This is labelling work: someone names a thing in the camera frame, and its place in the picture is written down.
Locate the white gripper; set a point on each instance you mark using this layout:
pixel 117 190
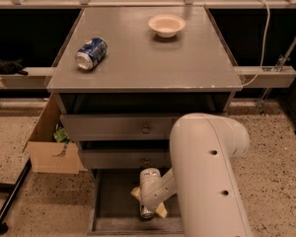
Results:
pixel 150 197

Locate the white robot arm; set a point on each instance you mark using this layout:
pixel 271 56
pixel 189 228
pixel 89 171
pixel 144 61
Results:
pixel 201 146

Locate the grey bottom drawer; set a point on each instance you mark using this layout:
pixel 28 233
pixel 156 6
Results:
pixel 116 212

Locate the grey top drawer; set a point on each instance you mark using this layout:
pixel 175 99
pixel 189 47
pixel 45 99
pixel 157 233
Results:
pixel 118 127

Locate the grey drawer cabinet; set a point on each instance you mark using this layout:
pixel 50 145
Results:
pixel 143 73

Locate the blue soda can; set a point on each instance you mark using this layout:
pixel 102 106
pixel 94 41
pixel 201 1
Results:
pixel 91 53

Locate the green snack bag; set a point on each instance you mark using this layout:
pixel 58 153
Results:
pixel 60 134

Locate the cardboard box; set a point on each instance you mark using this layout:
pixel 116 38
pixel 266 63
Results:
pixel 48 155

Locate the white paper bowl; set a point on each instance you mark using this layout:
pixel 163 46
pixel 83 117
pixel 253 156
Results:
pixel 166 26

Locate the black object on ledge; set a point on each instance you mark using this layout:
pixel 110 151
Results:
pixel 12 67

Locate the metal support strut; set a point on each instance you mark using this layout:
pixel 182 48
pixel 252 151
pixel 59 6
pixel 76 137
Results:
pixel 283 58

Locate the black floor rail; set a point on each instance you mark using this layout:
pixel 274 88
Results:
pixel 11 190

